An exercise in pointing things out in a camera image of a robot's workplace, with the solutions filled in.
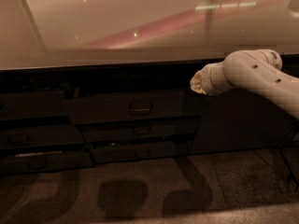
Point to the dark cabinet door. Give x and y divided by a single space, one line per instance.
239 119

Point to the dark drawer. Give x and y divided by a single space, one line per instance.
141 151
126 106
150 128
45 163
43 136
31 105

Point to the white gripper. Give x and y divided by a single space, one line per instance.
206 79

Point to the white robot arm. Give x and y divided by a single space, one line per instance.
258 71

